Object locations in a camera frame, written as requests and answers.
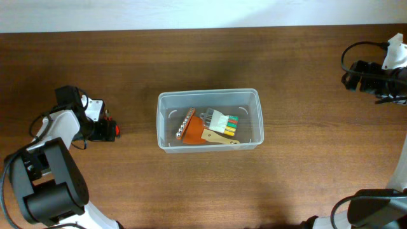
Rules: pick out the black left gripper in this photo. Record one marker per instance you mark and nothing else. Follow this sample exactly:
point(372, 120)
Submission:
point(100, 135)

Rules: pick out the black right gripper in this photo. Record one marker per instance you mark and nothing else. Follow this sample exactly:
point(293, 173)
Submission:
point(367, 67)

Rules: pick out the orange handled pliers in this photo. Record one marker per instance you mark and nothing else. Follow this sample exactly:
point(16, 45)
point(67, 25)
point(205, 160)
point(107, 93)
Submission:
point(117, 129)

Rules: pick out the orange socket bit rail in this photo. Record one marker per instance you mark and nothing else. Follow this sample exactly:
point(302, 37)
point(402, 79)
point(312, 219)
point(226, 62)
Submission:
point(184, 125)

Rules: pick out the orange scraper wooden handle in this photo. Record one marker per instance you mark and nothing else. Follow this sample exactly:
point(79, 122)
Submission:
point(196, 133)

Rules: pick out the clear plastic container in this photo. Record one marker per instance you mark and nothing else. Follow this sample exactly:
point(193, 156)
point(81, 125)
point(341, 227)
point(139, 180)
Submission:
point(243, 103)

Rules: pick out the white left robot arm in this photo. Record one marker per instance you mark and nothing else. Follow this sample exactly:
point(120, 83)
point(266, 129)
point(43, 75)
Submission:
point(46, 182)

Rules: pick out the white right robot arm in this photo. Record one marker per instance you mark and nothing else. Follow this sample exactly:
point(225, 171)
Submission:
point(373, 208)

